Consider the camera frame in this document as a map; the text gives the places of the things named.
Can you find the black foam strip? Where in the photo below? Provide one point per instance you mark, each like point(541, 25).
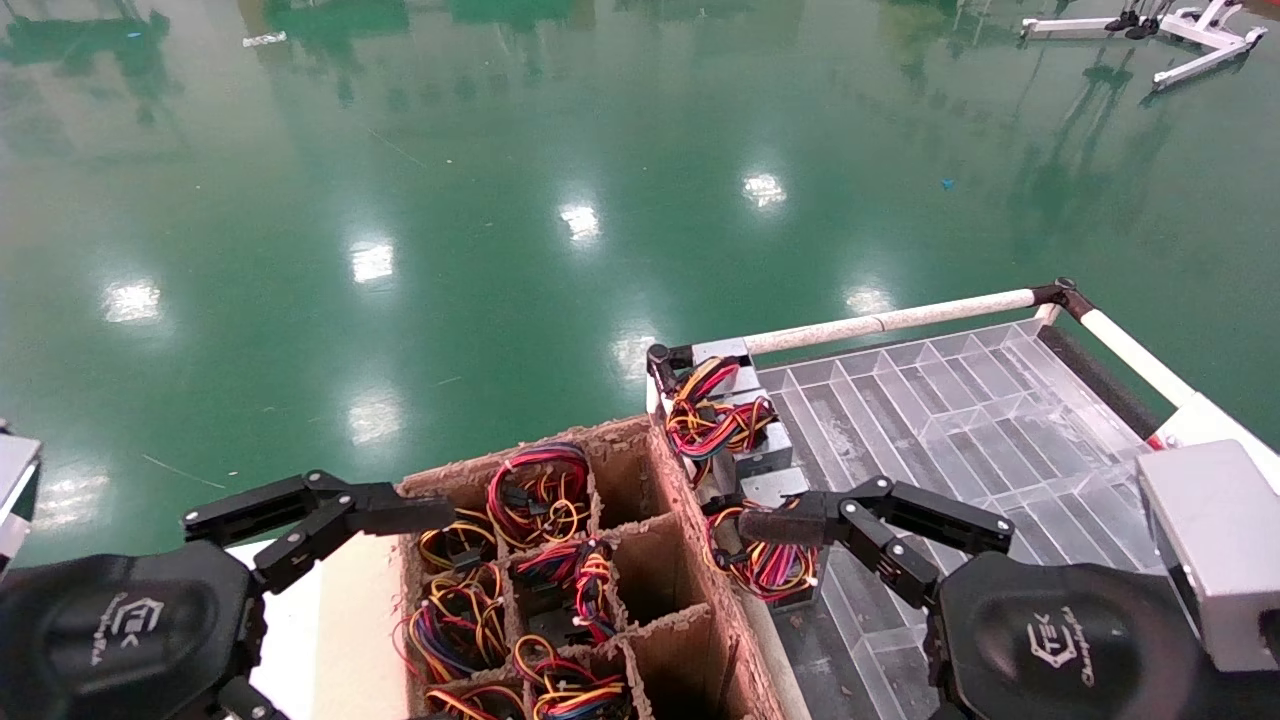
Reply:
point(1095, 378)

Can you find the white pipe cart frame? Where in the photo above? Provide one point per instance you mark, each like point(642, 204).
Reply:
point(900, 320)

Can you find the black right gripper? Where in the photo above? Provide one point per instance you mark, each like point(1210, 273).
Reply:
point(1060, 650)

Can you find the small white scrap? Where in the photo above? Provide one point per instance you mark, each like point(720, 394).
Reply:
point(264, 39)

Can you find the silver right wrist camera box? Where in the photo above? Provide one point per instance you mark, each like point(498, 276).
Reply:
point(1215, 550)

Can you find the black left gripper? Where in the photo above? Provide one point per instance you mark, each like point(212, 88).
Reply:
point(120, 640)

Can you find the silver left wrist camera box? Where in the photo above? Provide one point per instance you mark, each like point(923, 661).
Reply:
point(15, 490)

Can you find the clear plastic divider tray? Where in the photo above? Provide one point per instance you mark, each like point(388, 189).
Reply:
point(950, 420)

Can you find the white metal stand frame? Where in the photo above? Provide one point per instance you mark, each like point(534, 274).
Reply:
point(1200, 30)

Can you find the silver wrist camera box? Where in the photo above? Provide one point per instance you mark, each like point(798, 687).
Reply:
point(15, 490)
point(1215, 550)

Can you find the brown cardboard divider box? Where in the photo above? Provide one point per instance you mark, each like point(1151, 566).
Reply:
point(650, 570)

